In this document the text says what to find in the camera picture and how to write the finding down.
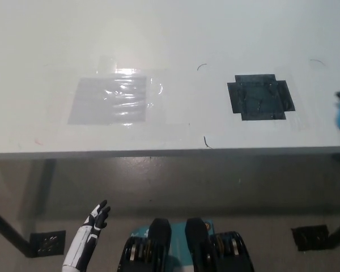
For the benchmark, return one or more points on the black tape patch on table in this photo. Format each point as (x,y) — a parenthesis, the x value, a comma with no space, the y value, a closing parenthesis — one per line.
(258,97)

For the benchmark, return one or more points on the grey rectangular patch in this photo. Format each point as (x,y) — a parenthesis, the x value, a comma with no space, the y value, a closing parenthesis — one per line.
(88,105)

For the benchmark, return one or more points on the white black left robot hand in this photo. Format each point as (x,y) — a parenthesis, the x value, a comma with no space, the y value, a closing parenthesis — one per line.
(89,232)

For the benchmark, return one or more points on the black teal robot body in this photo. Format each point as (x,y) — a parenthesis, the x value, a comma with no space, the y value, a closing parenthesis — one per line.
(197,249)

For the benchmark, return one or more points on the clear plastic film sheet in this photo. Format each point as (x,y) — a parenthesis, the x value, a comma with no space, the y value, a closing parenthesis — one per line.
(156,93)

